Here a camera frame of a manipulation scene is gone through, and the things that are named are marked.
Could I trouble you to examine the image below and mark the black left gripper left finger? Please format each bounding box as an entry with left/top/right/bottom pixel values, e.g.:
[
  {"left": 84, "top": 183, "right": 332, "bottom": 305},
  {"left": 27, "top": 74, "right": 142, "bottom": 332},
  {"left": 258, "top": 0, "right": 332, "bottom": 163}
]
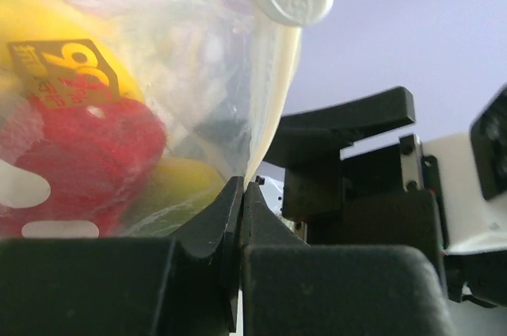
[{"left": 1, "top": 177, "right": 243, "bottom": 335}]

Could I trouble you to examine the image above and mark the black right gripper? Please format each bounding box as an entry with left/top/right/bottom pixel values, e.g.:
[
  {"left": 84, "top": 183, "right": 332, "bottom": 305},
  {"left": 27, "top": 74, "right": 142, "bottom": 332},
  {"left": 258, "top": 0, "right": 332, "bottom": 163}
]
[{"left": 264, "top": 86, "right": 463, "bottom": 302}]

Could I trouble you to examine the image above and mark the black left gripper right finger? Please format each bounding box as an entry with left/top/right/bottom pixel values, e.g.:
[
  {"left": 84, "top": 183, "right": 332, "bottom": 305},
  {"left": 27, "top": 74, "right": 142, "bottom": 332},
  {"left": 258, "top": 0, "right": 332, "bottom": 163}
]
[{"left": 242, "top": 183, "right": 454, "bottom": 335}]

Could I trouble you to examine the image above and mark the yellow green mango toy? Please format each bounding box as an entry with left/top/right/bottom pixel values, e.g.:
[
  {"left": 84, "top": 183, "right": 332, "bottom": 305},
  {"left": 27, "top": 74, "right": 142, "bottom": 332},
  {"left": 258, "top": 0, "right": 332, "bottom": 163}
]
[{"left": 150, "top": 157, "right": 225, "bottom": 211}]

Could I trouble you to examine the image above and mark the red tomato toy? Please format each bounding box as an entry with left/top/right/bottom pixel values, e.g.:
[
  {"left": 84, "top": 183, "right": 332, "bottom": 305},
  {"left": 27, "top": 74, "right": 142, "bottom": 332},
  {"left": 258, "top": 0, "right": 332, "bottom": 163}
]
[{"left": 1, "top": 98, "right": 166, "bottom": 238}]

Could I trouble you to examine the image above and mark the clear zip top bag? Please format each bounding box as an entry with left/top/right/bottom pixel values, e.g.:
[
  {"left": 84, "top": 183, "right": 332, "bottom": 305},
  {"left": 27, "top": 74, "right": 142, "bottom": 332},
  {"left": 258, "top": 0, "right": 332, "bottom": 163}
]
[{"left": 1, "top": 0, "right": 334, "bottom": 236}]

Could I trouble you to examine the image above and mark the yellow banana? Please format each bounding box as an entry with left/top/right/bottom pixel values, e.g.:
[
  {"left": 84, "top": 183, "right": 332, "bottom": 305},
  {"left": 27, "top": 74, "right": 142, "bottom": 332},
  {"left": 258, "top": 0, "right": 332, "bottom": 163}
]
[{"left": 1, "top": 0, "right": 144, "bottom": 109}]

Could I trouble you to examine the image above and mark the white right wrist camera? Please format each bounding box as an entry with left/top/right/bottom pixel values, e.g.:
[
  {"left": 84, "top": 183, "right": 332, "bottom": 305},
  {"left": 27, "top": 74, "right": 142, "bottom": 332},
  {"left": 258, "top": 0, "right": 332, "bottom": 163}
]
[{"left": 423, "top": 85, "right": 506, "bottom": 255}]

